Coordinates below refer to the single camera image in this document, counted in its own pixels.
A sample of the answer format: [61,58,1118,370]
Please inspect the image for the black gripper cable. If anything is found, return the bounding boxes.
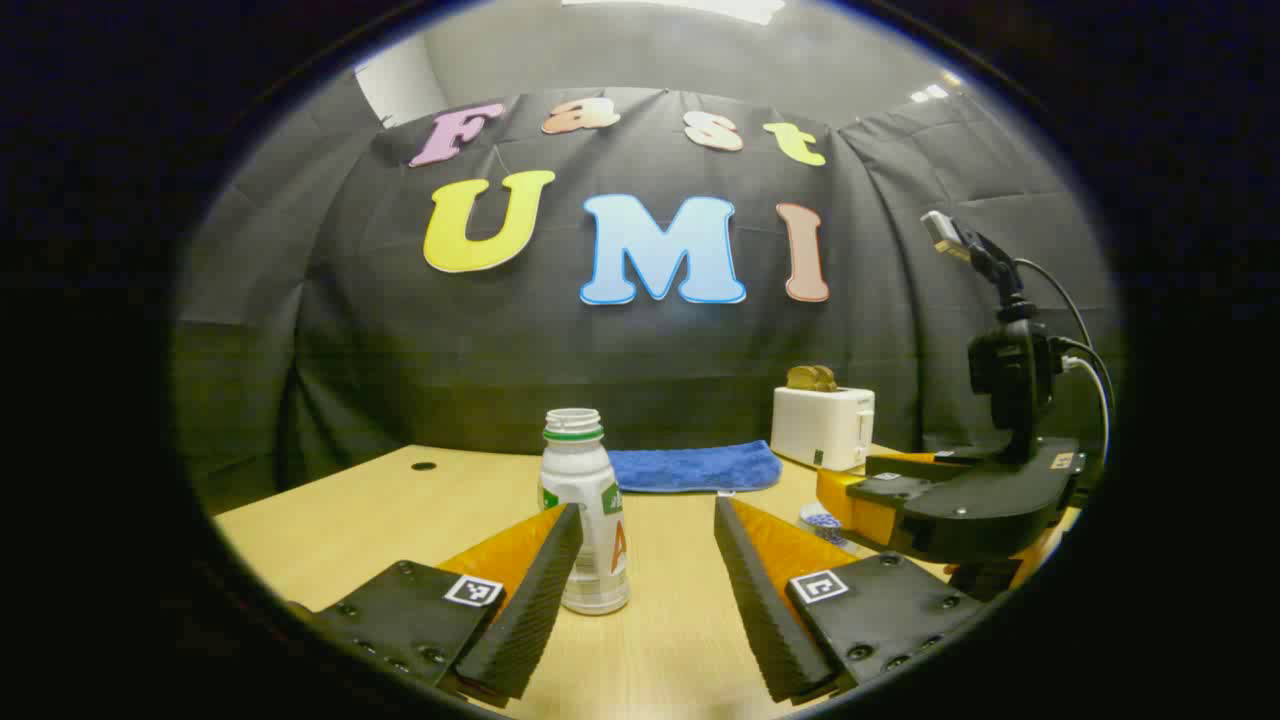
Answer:
[1015,258,1096,351]

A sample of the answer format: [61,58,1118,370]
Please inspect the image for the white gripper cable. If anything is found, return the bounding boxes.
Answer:
[1065,358,1113,466]

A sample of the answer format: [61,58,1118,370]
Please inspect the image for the white plastic water bottle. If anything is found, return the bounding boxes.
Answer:
[538,408,631,616]

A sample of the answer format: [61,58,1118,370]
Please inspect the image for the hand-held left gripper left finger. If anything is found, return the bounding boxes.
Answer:
[290,503,584,701]

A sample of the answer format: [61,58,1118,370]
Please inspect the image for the blue towel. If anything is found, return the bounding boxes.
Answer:
[607,440,783,494]

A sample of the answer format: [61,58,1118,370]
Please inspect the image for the white blue-patterned teacup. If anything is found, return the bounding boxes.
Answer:
[798,503,859,551]

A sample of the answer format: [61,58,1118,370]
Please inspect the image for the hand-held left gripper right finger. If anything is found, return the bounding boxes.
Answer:
[713,496,986,704]

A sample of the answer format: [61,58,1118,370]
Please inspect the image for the white toaster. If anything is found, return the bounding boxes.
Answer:
[770,385,876,471]

